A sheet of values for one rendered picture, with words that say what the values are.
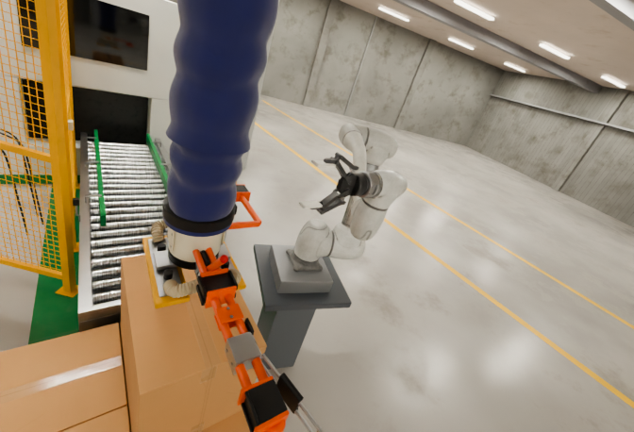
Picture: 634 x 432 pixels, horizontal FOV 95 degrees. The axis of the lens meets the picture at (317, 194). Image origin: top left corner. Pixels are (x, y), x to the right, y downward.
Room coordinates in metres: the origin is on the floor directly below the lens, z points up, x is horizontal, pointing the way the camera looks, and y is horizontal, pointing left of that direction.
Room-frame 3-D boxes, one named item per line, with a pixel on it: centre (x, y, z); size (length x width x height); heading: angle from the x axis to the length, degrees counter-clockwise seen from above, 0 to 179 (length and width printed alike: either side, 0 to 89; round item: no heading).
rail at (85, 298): (1.73, 1.63, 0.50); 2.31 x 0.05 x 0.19; 42
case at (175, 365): (0.82, 0.35, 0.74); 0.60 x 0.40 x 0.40; 42
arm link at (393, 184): (1.00, -0.23, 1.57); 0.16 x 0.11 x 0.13; 131
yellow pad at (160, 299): (0.76, 0.43, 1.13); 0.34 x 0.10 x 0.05; 41
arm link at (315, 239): (1.41, -0.06, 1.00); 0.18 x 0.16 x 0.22; 106
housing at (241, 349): (0.47, 0.05, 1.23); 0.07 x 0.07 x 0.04; 41
